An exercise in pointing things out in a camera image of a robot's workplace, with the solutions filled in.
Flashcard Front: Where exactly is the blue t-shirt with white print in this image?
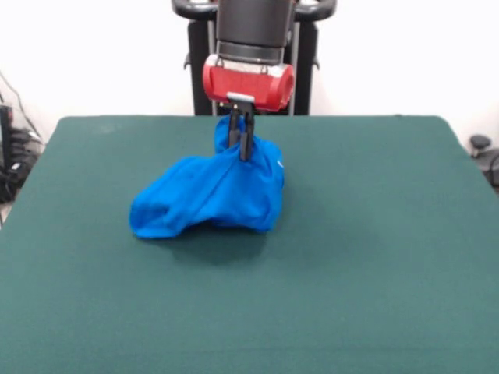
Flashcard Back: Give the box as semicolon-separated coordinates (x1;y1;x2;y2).
128;116;287;240

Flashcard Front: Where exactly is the black cable tangle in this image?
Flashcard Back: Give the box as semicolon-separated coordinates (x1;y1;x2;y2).
0;128;45;203

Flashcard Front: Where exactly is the thin grey cable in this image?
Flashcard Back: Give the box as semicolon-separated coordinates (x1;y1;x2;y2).
0;71;43;141

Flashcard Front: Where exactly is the black electronics box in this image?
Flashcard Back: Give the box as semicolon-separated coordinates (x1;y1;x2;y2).
0;103;16;171

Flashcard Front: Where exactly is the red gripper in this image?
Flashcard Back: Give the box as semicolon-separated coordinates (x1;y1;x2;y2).
201;53;296;162

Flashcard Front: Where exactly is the dark green table cloth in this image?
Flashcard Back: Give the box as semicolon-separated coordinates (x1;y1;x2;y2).
0;115;499;374

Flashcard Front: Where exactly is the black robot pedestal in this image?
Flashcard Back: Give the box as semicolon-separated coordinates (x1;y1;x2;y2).
171;0;337;117

